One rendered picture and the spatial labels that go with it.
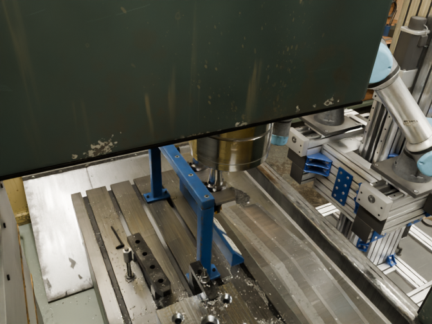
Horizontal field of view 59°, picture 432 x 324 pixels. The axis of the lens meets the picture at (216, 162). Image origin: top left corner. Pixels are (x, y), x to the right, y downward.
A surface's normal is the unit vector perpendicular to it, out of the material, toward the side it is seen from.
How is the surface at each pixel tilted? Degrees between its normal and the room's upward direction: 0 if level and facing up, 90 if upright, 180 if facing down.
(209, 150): 90
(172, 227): 0
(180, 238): 0
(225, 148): 90
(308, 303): 8
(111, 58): 90
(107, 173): 24
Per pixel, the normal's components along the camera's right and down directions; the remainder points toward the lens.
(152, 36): 0.45, 0.52
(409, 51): -0.30, 0.52
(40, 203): 0.23, -0.54
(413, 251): 0.04, -0.83
